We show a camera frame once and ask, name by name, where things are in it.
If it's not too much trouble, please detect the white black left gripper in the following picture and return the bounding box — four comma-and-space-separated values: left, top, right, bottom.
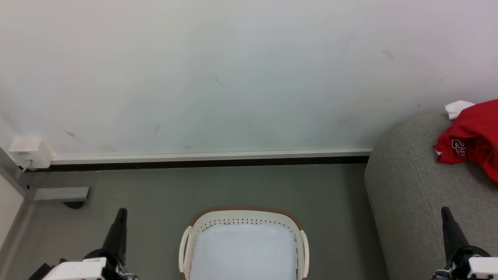
41, 208, 139, 280

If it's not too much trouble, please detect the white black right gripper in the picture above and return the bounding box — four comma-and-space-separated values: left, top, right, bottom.
441, 207, 498, 280

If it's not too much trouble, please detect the red white sports jersey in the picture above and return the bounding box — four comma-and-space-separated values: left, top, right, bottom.
433, 99, 498, 184

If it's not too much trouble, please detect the grey fabric sofa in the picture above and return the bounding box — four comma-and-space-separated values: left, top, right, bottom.
365, 113, 498, 280

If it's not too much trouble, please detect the grey metal foot bar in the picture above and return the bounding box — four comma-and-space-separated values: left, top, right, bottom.
34, 187, 91, 201

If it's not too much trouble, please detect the cream laundry basket brown rim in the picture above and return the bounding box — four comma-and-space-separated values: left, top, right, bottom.
179, 206, 310, 280

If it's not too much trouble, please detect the pale white cloth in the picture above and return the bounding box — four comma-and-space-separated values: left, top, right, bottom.
189, 223, 298, 280

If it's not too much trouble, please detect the grey metal frame post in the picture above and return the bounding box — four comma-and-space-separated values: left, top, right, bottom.
0, 147, 38, 200

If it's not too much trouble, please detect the white wall socket box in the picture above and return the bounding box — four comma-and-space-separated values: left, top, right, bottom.
9, 138, 54, 170

